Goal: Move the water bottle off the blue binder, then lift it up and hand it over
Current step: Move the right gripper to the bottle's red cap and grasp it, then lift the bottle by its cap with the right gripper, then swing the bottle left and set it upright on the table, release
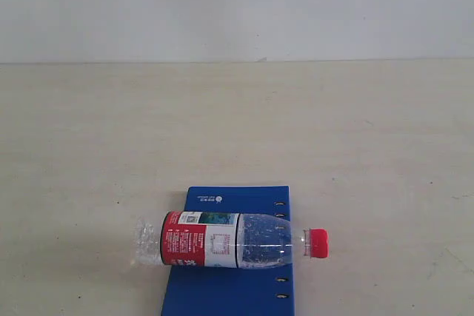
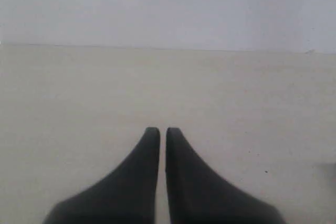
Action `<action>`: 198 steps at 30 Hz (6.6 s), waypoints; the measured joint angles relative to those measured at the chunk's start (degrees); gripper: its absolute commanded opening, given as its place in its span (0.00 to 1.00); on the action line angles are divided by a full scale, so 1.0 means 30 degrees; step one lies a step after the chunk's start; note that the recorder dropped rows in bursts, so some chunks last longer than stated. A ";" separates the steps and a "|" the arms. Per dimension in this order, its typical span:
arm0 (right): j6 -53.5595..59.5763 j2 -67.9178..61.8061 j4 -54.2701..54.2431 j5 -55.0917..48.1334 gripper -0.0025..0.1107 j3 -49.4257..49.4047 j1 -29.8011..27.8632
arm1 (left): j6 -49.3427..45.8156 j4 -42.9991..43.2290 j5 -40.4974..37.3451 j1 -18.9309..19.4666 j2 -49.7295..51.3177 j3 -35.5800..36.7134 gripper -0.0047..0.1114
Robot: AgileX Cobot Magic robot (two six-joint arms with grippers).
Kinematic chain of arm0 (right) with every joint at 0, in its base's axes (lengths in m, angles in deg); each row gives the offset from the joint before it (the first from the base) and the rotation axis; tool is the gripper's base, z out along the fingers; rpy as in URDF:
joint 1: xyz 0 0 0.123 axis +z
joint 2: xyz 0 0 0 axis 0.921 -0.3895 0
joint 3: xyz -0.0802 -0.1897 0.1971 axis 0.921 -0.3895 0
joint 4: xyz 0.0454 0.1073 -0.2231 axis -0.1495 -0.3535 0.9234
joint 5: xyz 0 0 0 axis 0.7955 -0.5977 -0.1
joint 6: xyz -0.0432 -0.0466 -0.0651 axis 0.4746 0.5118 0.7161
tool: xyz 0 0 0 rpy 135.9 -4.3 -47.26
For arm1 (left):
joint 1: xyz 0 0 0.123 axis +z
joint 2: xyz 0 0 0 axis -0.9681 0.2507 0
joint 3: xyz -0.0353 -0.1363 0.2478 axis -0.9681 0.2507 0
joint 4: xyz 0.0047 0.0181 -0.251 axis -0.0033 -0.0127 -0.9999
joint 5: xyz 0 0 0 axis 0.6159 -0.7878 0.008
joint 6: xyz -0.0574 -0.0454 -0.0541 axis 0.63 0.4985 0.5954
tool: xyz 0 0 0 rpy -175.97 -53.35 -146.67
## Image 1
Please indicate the blue ring binder notebook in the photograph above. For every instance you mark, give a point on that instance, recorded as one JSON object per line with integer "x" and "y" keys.
{"x": 223, "y": 291}

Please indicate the clear plastic water bottle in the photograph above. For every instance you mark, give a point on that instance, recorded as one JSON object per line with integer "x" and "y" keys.
{"x": 226, "y": 240}

